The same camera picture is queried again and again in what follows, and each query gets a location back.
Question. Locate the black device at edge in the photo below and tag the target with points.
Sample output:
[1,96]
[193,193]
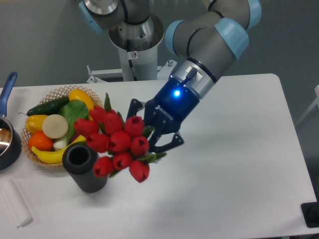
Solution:
[311,214]

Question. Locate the red tulip bouquet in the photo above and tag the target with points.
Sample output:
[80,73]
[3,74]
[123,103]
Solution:
[126,142]

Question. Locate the woven wicker basket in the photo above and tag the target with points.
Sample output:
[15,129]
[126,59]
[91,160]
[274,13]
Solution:
[58,93]

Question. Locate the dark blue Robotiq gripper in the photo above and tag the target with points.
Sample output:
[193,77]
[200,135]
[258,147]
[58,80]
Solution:
[166,111]

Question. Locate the green bok choy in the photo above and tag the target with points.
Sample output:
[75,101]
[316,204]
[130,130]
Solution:
[65,140]

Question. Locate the dark pot blue handle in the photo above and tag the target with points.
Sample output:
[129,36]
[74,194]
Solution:
[10,143]

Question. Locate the yellow banana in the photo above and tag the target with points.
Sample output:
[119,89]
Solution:
[49,157]

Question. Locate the black ribbed vase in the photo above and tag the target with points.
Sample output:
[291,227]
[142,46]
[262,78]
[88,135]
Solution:
[78,160]

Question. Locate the cream round onion slice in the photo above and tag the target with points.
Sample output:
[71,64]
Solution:
[55,126]

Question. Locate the yellow bell pepper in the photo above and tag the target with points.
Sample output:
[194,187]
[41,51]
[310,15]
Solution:
[34,123]

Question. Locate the orange fruit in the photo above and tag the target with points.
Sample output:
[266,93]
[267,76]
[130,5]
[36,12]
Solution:
[40,141]

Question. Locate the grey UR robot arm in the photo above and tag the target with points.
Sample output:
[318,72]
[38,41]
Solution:
[209,45]

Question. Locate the white metal frame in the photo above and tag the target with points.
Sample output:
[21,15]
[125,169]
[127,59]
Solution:
[116,75]

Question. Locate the yellow squash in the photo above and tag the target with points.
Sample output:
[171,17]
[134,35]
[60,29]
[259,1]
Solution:
[81,98]

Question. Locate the white folded cloth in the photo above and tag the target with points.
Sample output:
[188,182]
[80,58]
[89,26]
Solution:
[15,204]

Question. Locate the dark green cucumber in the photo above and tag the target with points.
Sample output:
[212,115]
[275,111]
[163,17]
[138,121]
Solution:
[48,108]

